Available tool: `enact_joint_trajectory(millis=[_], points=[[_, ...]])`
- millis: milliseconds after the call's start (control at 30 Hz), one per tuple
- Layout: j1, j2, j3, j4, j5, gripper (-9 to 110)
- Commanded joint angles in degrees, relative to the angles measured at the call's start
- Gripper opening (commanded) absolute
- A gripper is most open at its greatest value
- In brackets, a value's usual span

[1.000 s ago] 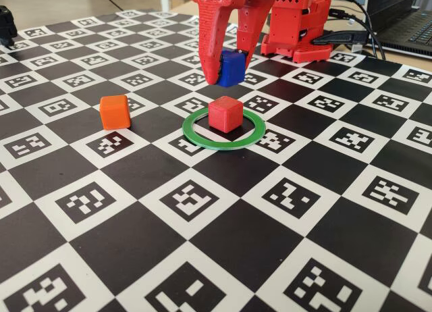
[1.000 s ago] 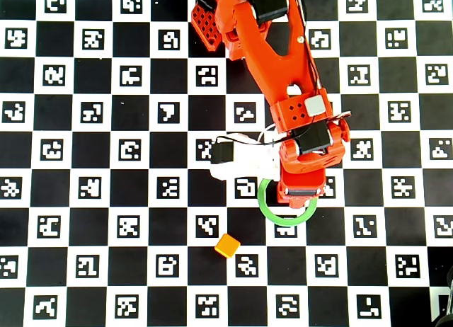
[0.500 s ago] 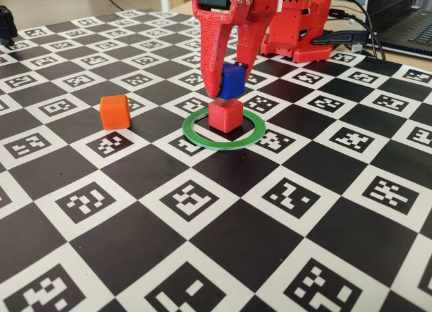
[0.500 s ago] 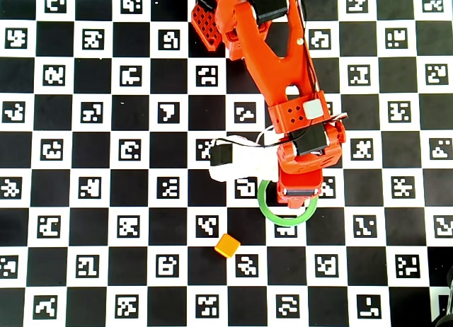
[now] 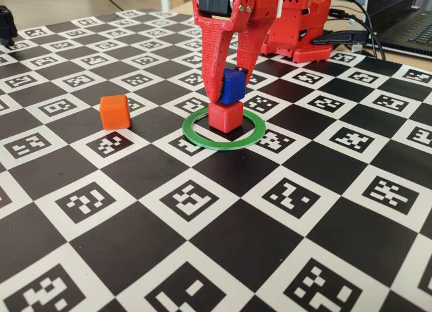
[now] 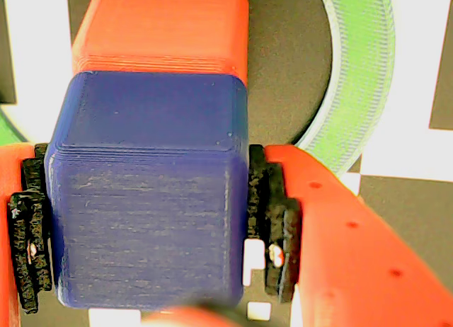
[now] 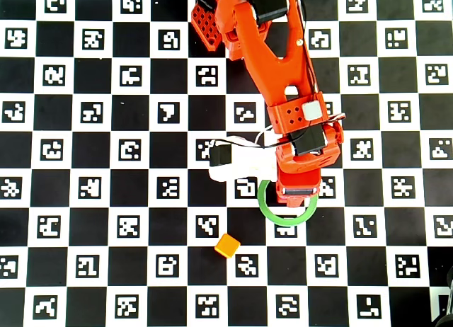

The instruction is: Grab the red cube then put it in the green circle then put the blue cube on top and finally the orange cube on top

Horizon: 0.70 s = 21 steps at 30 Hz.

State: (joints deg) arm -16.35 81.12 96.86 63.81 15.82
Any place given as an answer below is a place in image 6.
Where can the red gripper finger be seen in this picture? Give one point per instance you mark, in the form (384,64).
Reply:
(14,217)
(347,263)

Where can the blue cube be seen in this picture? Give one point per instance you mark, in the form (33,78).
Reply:
(148,199)

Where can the red cube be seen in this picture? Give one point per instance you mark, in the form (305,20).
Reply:
(159,29)

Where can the black white marker mat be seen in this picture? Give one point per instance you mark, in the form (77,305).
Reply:
(424,206)

